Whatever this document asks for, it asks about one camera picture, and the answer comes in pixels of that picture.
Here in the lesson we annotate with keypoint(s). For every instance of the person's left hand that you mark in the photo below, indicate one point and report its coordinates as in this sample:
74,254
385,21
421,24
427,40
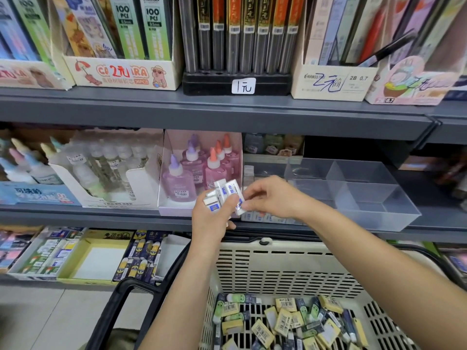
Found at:
211,226

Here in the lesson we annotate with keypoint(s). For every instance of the person's right hand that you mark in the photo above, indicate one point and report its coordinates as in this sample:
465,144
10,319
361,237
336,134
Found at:
277,199

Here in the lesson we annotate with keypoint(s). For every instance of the rows of white erasers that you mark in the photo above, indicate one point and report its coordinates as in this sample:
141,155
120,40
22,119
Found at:
248,173

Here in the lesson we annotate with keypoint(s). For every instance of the beige shopping basket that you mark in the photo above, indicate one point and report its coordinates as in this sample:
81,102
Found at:
292,269

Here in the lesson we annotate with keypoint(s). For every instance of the pile of erasers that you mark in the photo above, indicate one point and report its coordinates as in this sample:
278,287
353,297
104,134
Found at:
292,324

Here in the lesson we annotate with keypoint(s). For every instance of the grey store shelves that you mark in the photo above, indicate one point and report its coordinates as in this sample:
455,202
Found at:
146,105

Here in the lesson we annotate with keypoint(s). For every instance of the person's right forearm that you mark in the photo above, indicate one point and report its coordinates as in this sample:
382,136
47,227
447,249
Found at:
398,273

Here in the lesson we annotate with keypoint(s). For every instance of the person's left forearm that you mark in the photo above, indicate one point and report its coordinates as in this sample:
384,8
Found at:
186,306

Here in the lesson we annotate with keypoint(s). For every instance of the pink glue display box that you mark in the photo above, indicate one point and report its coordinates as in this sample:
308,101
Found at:
171,209

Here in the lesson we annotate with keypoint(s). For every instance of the white glue display box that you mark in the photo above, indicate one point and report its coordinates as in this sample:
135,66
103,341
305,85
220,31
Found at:
142,193

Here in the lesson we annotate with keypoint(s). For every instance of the yellow empty display box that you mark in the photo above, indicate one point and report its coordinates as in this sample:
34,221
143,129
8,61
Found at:
95,262

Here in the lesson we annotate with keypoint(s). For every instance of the white pencil display box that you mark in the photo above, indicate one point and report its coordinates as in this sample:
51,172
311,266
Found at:
332,82

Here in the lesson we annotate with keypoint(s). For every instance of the white eraser display box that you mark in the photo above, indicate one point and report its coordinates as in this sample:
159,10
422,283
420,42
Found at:
40,255

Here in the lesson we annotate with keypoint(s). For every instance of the colourful pencil display box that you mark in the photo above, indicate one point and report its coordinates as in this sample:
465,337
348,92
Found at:
416,87

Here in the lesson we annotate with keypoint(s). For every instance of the cartoon print display box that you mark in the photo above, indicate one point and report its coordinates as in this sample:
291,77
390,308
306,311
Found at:
120,73

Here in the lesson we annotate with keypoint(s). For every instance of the blue white display box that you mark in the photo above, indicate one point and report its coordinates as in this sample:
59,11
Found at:
457,89

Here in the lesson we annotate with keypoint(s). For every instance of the pastel lead display box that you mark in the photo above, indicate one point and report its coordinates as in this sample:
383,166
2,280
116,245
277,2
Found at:
25,75

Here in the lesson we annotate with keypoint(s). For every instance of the pink glue bottle orange cap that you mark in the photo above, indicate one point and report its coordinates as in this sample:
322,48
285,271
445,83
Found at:
214,173
233,151
225,160

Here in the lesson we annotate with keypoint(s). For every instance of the pink glue bottle purple cap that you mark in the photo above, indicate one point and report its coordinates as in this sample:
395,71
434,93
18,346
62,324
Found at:
179,184
194,164

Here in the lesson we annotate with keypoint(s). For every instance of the translucent glue bottle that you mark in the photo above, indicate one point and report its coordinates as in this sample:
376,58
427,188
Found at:
254,143
292,145
274,143

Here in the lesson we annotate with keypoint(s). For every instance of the dark blue yellow packets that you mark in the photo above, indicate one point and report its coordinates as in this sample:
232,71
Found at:
138,255

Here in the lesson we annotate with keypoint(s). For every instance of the clear plastic divider tray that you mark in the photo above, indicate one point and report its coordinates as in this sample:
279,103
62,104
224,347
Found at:
372,204

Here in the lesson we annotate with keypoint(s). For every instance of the white price label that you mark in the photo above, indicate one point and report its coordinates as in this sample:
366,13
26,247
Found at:
244,86

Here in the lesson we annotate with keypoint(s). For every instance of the row of clear glue bottles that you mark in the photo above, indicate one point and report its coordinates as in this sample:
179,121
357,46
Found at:
102,169

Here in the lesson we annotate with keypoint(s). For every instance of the black lead tube display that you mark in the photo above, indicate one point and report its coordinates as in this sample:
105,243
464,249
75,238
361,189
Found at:
208,83

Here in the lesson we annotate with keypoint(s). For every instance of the black pen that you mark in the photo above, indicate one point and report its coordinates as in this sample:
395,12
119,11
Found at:
387,48

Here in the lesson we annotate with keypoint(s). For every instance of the pink stationery packets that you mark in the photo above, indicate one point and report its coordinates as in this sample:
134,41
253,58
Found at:
14,251

